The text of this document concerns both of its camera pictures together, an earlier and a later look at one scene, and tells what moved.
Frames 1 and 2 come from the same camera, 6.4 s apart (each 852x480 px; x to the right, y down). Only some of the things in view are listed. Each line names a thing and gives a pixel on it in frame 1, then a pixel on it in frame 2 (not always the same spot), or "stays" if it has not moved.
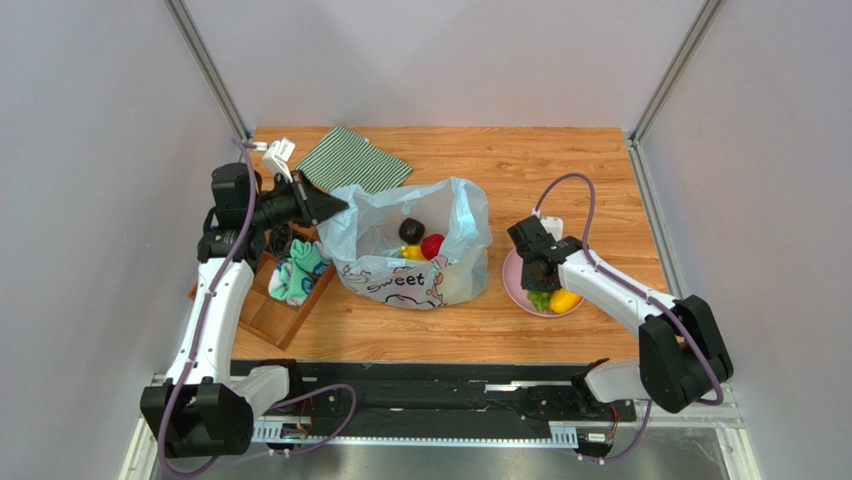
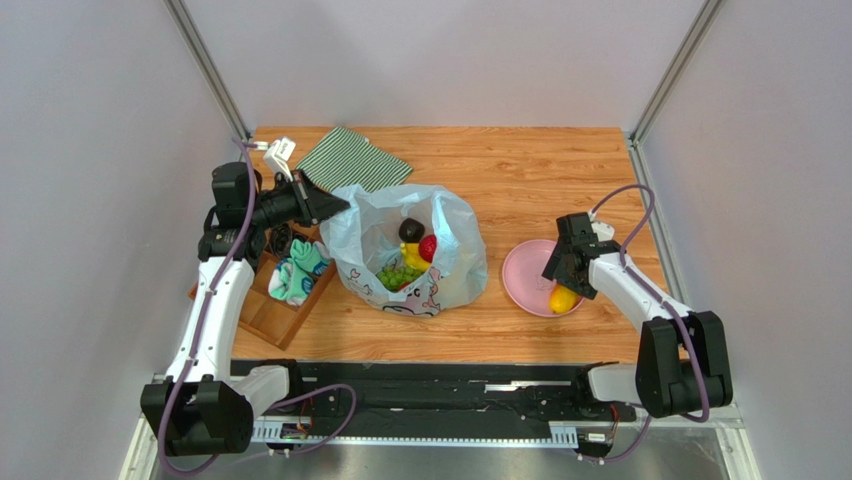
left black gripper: [312, 206] stays
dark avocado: [411, 230] stays
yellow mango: [563, 301] stays
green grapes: [540, 299] -> [393, 277]
